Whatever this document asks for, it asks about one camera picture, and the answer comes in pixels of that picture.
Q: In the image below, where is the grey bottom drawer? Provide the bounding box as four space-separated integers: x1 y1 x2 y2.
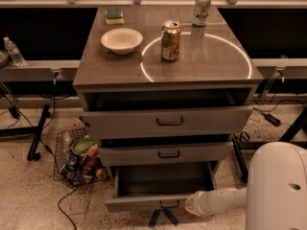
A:
106 161 217 212

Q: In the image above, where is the grey drawer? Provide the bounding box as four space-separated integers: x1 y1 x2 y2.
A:
99 142 232 167
83 106 252 140
106 161 217 212

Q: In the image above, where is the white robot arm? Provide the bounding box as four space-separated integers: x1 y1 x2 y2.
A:
185 142 307 230

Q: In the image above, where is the grey middle drawer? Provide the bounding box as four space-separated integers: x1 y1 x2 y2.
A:
99 142 232 167

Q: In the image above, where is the grey top drawer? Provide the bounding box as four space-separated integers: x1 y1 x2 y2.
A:
83 106 252 140

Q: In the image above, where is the grey drawer cabinet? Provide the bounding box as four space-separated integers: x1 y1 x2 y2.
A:
72 5 264 181

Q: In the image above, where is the blue tape cross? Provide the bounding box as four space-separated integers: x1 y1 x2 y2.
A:
148 208 178 229

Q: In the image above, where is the black table leg right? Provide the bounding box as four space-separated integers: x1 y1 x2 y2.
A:
232 101 307 183

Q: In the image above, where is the black table leg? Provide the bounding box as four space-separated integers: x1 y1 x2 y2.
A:
232 101 307 183
0 104 51 161

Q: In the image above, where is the orange snack package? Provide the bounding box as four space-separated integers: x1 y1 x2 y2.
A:
85 144 98 159

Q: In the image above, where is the black power adapter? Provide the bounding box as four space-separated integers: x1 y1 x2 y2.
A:
265 114 281 127

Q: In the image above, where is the green lidded cup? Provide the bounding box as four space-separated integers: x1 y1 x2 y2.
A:
71 137 95 155

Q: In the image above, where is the black table leg left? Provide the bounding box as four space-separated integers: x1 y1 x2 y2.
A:
0 104 51 161

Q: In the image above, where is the brown soda can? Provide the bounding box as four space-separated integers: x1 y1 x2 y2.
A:
161 20 181 61

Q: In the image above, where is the white bowl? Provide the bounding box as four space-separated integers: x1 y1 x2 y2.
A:
101 28 143 55

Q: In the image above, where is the white green soda can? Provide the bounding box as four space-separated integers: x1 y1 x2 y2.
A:
193 0 212 27

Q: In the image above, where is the green yellow sponge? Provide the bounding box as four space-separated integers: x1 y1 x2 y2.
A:
105 8 124 25

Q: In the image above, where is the clear plastic water bottle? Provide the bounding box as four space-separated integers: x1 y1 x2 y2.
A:
4 36 26 66

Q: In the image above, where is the dish at left edge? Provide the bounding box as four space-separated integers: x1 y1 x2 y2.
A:
0 50 9 68

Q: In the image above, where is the wire basket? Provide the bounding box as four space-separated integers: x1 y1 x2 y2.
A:
54 128 109 187

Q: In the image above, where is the black floor cable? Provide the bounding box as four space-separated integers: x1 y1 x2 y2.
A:
0 77 81 230

